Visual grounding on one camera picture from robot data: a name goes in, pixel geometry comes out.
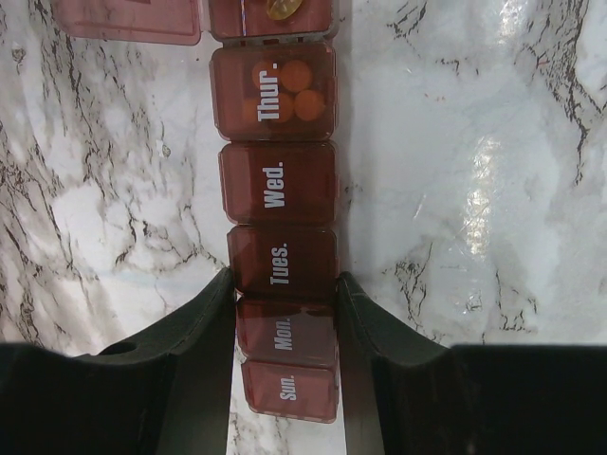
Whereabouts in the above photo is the red weekly pill organizer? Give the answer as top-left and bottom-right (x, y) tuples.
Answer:
(51, 1), (339, 423)

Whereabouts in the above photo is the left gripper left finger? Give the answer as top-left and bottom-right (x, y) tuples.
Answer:
(1, 269), (235, 454)

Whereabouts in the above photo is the yellow pill in organizer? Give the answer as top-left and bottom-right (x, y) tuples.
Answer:
(266, 0), (303, 21)

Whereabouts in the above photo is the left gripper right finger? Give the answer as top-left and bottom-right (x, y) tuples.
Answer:
(337, 273), (606, 454)

